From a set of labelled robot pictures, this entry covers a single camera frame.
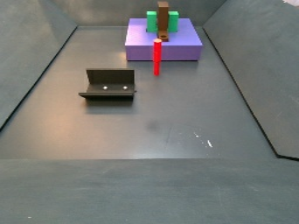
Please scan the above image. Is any black angle fixture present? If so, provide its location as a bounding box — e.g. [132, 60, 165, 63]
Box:
[78, 68, 136, 99]

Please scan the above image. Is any purple base block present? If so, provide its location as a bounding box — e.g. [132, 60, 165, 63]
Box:
[125, 18, 203, 61]

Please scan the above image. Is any red hexagonal peg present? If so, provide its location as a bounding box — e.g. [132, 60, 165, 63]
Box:
[153, 38, 163, 76]

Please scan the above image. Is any green U-shaped block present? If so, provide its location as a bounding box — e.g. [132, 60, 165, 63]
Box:
[145, 10, 179, 32]

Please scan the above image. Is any brown L-shaped block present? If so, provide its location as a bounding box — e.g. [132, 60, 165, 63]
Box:
[157, 1, 169, 42]

